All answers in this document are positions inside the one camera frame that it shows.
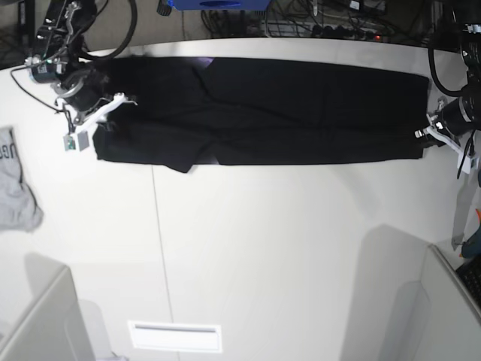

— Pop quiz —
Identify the grey T-shirt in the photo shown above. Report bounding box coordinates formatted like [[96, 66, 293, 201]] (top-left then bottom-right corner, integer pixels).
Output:
[[1, 127, 44, 232]]

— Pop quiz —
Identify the teal orange tool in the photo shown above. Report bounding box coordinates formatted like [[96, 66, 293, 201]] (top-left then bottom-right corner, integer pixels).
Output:
[[460, 226, 481, 259]]

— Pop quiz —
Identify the white partition box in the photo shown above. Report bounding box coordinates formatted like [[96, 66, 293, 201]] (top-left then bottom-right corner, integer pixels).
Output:
[[1, 266, 95, 360], [414, 245, 480, 360]]

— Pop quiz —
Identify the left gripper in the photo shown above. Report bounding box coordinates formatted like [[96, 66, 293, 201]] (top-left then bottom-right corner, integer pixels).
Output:
[[414, 89, 480, 150]]

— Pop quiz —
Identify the right white partition box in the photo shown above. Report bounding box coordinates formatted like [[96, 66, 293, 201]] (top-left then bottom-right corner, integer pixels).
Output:
[[414, 245, 480, 360]]

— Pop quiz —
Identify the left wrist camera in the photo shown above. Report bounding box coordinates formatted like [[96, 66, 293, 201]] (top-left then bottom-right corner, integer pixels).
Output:
[[457, 153, 479, 174]]

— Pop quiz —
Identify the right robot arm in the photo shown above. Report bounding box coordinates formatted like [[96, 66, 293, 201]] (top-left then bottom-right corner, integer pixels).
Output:
[[26, 1, 138, 134]]

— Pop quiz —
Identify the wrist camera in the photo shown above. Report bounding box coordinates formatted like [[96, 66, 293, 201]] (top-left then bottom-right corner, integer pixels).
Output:
[[457, 153, 479, 174], [63, 130, 90, 152]]

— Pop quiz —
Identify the left white partition box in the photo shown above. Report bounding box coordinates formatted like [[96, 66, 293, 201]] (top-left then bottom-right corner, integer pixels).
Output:
[[1, 266, 95, 360]]

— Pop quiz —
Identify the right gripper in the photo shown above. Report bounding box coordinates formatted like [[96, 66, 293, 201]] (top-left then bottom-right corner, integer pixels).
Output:
[[51, 67, 138, 132]]

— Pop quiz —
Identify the black T-shirt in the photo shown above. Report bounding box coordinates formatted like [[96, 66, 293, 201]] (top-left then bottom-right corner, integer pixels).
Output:
[[92, 56, 429, 173]]

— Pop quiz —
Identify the black power strip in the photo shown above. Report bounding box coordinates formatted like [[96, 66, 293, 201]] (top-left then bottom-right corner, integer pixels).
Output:
[[310, 25, 383, 42]]

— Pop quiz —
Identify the black keyboard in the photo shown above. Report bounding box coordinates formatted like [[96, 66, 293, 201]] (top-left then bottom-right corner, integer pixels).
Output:
[[456, 256, 481, 306]]

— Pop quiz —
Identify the blue box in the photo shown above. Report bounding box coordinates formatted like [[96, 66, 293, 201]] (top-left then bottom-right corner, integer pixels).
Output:
[[167, 0, 271, 11]]

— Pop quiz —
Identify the grey tape strip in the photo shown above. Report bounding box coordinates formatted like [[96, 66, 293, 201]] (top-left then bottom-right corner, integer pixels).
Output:
[[451, 169, 479, 250]]

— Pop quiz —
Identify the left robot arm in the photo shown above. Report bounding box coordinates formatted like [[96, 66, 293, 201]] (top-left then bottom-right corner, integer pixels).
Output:
[[415, 1, 480, 147]]

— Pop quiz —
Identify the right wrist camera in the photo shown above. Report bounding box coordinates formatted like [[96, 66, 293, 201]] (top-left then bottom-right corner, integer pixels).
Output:
[[63, 130, 90, 152]]

